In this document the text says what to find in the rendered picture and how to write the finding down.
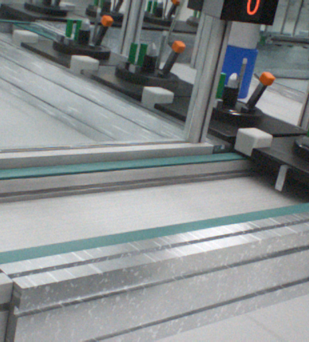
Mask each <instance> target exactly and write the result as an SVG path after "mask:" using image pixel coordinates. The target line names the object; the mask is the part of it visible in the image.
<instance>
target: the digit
mask: <svg viewBox="0 0 309 342"><path fill-rule="evenodd" d="M263 3H264V0H243V1H242V6H241V9H240V16H239V19H250V20H257V21H259V20H260V15H261V12H262V6H263Z"/></svg>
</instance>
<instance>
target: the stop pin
mask: <svg viewBox="0 0 309 342"><path fill-rule="evenodd" d="M290 172H291V167H289V166H286V165H281V167H280V171H279V175H278V179H277V183H276V185H275V188H276V189H278V190H279V191H280V192H282V191H285V189H286V187H287V184H288V179H289V176H290Z"/></svg>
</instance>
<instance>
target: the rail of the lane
mask: <svg viewBox="0 0 309 342"><path fill-rule="evenodd" d="M0 273H5V274H6V276H7V277H9V278H10V279H11V280H12V281H13V282H14V283H13V292H12V296H11V301H10V302H8V303H6V304H5V306H6V308H7V309H8V310H9V314H8V320H7V328H6V334H5V342H153V341H157V340H160V339H162V338H165V337H169V336H172V335H176V334H178V333H183V332H186V331H190V330H193V329H197V328H198V327H201V326H204V325H209V324H211V323H216V322H218V321H223V320H226V319H230V318H232V317H235V316H237V315H241V314H244V313H249V312H251V311H256V310H258V309H263V308H265V307H267V306H270V305H274V304H277V303H281V302H284V301H289V300H291V299H295V298H298V297H300V296H302V295H307V294H309V212H302V213H298V214H289V215H284V216H277V217H272V218H265V219H260V220H252V221H248V222H245V223H239V224H231V225H227V226H219V227H215V228H207V229H203V230H195V231H190V232H187V233H182V234H174V235H169V236H162V237H157V238H150V239H145V240H137V241H133V242H129V243H124V244H116V245H112V246H104V247H99V248H92V249H87V250H79V251H75V252H67V254H59V255H55V256H47V257H41V258H38V259H29V260H25V261H17V262H13V263H5V264H1V265H0Z"/></svg>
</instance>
